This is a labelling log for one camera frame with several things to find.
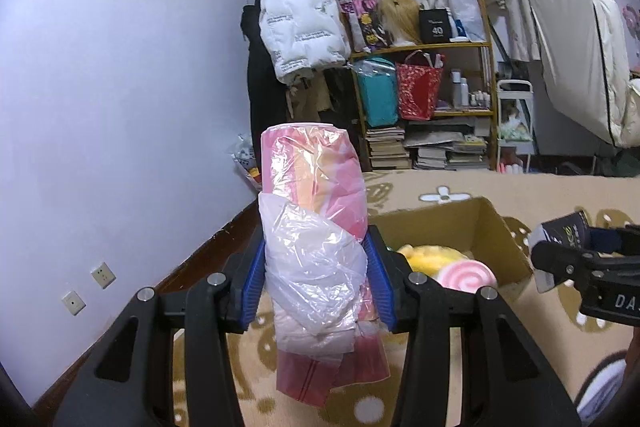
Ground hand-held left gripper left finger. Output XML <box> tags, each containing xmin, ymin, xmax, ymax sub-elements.
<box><xmin>52</xmin><ymin>241</ymin><xmax>268</xmax><ymax>427</ymax></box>

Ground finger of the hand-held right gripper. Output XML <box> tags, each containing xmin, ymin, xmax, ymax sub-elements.
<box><xmin>587</xmin><ymin>224</ymin><xmax>640</xmax><ymax>256</ymax></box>
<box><xmin>531</xmin><ymin>241</ymin><xmax>603</xmax><ymax>282</ymax></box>

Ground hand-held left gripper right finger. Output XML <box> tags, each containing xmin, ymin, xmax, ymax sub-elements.
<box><xmin>366</xmin><ymin>227</ymin><xmax>583</xmax><ymax>427</ymax></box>

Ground black tissue pack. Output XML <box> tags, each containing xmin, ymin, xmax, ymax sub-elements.
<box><xmin>529</xmin><ymin>210</ymin><xmax>593</xmax><ymax>294</ymax></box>

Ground yellow dog plush toy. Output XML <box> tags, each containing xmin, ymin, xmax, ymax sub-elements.
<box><xmin>397</xmin><ymin>244</ymin><xmax>466</xmax><ymax>278</ymax></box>

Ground pink swirl roll cushion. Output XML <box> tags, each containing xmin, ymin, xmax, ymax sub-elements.
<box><xmin>437</xmin><ymin>259</ymin><xmax>498</xmax><ymax>292</ymax></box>

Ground pink plastic-wrapped bundle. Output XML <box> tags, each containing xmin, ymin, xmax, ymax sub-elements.
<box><xmin>257</xmin><ymin>122</ymin><xmax>391</xmax><ymax>408</ymax></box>

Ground printed cardboard box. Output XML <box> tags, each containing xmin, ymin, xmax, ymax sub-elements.
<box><xmin>367</xmin><ymin>196</ymin><xmax>535</xmax><ymax>308</ymax></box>

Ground beige patterned blanket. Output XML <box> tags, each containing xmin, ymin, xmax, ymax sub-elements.
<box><xmin>165</xmin><ymin>169</ymin><xmax>640</xmax><ymax>427</ymax></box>

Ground clear plastic bag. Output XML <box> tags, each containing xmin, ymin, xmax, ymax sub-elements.
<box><xmin>232</xmin><ymin>134</ymin><xmax>263</xmax><ymax>178</ymax></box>

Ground stack of books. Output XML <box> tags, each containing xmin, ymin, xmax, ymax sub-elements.
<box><xmin>365</xmin><ymin>127</ymin><xmax>411</xmax><ymax>170</ymax></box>

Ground white cart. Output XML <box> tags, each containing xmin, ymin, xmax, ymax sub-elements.
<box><xmin>495</xmin><ymin>79</ymin><xmax>535</xmax><ymax>172</ymax></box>

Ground pile of books and papers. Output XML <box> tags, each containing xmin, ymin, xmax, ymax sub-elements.
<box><xmin>405</xmin><ymin>129</ymin><xmax>490</xmax><ymax>171</ymax></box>

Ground teal bag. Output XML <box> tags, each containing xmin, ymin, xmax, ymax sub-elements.
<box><xmin>352</xmin><ymin>57</ymin><xmax>401</xmax><ymax>128</ymax></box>

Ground brown hanging clothes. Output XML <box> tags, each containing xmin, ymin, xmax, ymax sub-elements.
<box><xmin>287</xmin><ymin>67</ymin><xmax>361</xmax><ymax>168</ymax></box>

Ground red gift bag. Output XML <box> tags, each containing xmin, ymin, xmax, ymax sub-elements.
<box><xmin>395</xmin><ymin>51</ymin><xmax>445</xmax><ymax>122</ymax></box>

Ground white folded duvet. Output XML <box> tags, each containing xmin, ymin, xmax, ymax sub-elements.
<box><xmin>522</xmin><ymin>0</ymin><xmax>640</xmax><ymax>148</ymax></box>

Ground wooden shelf unit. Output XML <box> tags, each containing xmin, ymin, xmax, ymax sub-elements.
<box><xmin>347</xmin><ymin>0</ymin><xmax>496</xmax><ymax>168</ymax></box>

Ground black box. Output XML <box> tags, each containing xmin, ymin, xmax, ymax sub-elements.
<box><xmin>419</xmin><ymin>8</ymin><xmax>453</xmax><ymax>44</ymax></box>

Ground purple printed bag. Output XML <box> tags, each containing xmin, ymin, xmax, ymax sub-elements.
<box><xmin>340</xmin><ymin>0</ymin><xmax>393</xmax><ymax>54</ymax></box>

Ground blond wig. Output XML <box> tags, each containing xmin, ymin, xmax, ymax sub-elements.
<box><xmin>378</xmin><ymin>0</ymin><xmax>422</xmax><ymax>48</ymax></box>

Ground white shopping bag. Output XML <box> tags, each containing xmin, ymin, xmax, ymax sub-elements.
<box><xmin>446</xmin><ymin>0</ymin><xmax>486</xmax><ymax>42</ymax></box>

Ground white puffer jacket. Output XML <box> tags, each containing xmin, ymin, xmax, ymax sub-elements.
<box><xmin>257</xmin><ymin>0</ymin><xmax>352</xmax><ymax>85</ymax></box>

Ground white wall socket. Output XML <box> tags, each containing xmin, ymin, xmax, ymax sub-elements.
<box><xmin>61</xmin><ymin>291</ymin><xmax>87</xmax><ymax>317</ymax></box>
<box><xmin>90</xmin><ymin>262</ymin><xmax>117</xmax><ymax>290</ymax></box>

